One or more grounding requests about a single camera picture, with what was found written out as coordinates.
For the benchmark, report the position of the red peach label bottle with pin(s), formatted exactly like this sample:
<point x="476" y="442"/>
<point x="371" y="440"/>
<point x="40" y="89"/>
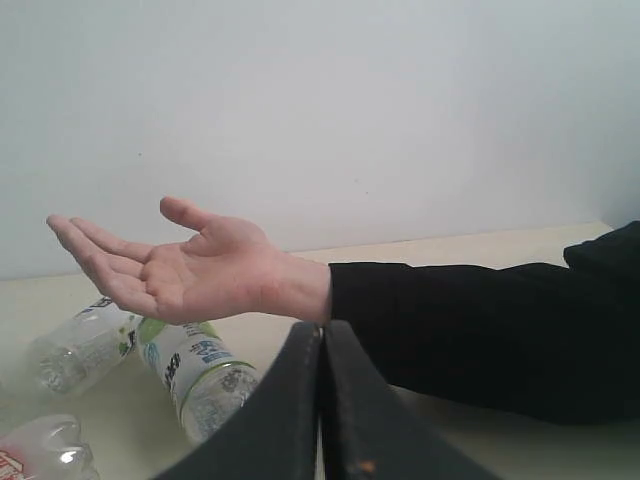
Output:
<point x="49" y="447"/>

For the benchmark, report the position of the bottle with green lime label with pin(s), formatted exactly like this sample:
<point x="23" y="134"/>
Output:
<point x="207" y="384"/>

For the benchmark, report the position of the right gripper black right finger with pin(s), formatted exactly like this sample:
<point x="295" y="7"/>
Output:
<point x="367" y="432"/>

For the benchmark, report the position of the person's open bare hand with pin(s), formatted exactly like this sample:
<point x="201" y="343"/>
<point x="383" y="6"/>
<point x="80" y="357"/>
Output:
<point x="229" y="267"/>

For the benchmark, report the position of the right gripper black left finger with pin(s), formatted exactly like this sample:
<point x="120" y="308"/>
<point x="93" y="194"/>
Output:
<point x="274" y="435"/>

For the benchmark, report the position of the clear bottle blue white label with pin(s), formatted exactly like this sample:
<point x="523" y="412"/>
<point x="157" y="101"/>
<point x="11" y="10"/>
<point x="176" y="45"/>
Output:
<point x="81" y="351"/>

